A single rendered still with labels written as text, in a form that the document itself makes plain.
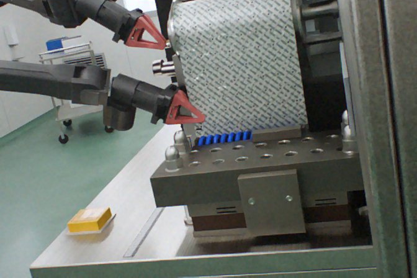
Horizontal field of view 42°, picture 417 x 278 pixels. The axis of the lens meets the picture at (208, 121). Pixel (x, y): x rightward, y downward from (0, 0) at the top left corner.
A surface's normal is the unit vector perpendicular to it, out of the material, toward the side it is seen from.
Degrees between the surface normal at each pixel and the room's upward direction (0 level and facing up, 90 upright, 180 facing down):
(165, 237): 0
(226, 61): 90
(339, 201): 90
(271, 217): 90
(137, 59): 90
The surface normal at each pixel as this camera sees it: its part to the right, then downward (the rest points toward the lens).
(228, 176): -0.21, 0.29
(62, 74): 0.17, -0.73
